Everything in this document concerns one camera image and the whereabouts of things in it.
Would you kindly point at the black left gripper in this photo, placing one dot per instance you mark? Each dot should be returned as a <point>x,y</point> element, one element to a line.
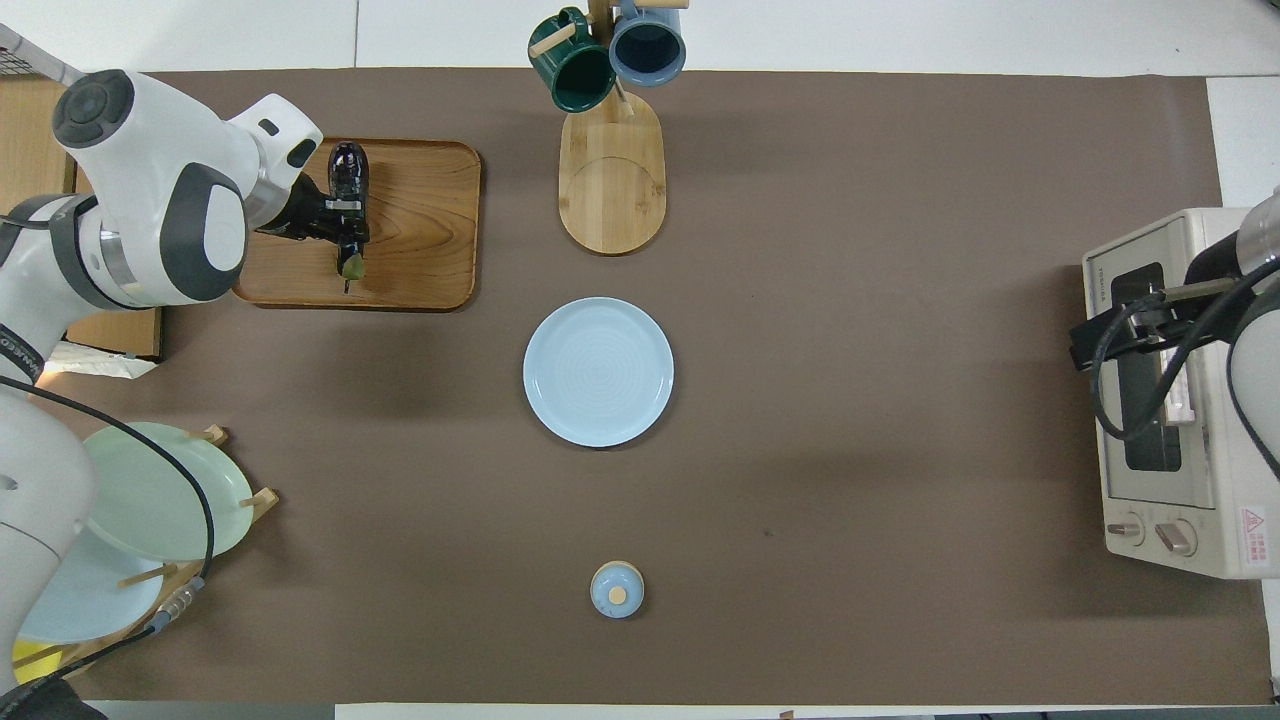
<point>300,215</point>

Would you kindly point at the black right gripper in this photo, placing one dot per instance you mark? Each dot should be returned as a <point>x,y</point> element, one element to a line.
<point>1160,315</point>

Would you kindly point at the glass oven door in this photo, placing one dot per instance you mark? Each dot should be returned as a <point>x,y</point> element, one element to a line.
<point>1150,455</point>

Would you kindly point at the small light blue plate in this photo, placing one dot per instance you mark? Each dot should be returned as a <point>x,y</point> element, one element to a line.
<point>598,372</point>

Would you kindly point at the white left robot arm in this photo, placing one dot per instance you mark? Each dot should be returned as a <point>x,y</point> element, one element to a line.
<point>150,200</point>

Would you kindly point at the silver oven knob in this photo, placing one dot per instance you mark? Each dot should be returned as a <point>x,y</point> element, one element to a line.
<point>1176,538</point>
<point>1125,529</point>

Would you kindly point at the cream toaster oven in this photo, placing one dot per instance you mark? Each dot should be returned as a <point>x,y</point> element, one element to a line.
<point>1232,520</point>

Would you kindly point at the rectangular wooden tray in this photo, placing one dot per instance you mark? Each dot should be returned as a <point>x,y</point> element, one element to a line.
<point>420,230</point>

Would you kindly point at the wooden mug tree stand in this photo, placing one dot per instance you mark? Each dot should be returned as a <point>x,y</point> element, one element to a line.
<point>612,190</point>

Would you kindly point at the dark green mug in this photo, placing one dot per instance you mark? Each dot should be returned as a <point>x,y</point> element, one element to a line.
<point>585,85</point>

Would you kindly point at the wooden plate rack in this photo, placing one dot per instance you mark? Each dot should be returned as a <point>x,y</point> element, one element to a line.
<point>262,497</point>

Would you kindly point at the brown table mat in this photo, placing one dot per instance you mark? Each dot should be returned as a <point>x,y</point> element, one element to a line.
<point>800,400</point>

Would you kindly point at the pale green plate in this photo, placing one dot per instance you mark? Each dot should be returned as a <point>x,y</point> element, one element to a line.
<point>170,500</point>

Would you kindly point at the blue mug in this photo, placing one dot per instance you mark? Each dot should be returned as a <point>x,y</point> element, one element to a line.
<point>648,50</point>

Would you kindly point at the large light blue plate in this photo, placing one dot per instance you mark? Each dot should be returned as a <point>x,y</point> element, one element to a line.
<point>100,600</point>

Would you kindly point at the small blue domed bell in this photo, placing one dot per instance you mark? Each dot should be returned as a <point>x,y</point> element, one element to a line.
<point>617,592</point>

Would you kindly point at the yellow plate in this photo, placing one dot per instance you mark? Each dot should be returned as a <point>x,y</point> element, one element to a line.
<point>30,655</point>

